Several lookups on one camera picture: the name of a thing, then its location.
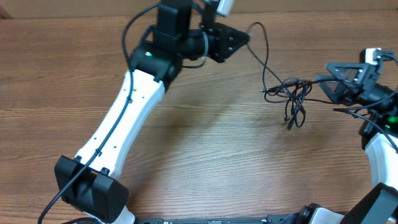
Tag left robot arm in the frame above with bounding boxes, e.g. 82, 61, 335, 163
54, 1, 249, 223

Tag black usb cables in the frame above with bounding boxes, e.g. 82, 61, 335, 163
245, 21, 346, 131

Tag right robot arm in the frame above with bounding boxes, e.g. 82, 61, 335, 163
284, 60, 397, 223

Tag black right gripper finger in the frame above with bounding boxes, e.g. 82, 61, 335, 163
325, 62, 369, 84
315, 74, 354, 104

